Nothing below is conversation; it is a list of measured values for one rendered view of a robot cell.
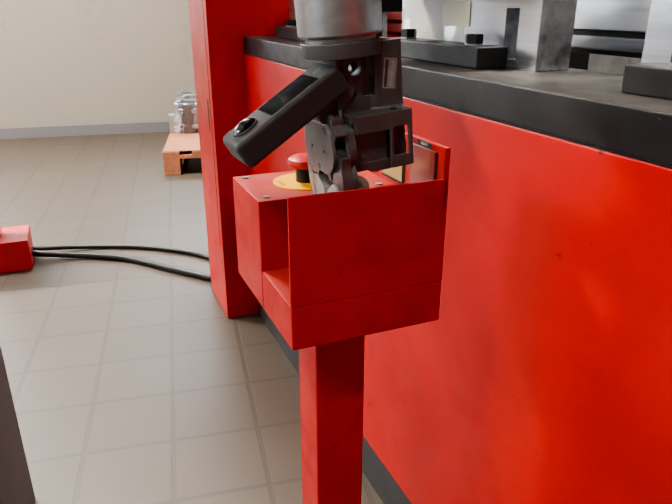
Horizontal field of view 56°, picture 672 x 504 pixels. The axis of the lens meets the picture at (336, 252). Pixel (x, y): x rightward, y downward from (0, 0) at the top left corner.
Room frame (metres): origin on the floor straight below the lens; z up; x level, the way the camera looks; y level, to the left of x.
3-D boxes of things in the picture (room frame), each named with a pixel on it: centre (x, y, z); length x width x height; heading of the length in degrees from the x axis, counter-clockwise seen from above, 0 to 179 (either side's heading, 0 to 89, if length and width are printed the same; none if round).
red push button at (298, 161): (0.67, 0.03, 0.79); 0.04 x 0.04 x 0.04
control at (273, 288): (0.63, 0.01, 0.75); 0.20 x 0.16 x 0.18; 23
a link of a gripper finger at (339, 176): (0.56, 0.00, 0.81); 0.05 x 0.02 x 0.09; 23
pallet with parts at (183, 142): (4.31, 0.74, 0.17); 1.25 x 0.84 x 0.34; 13
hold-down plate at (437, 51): (1.08, -0.17, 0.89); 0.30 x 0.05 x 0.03; 23
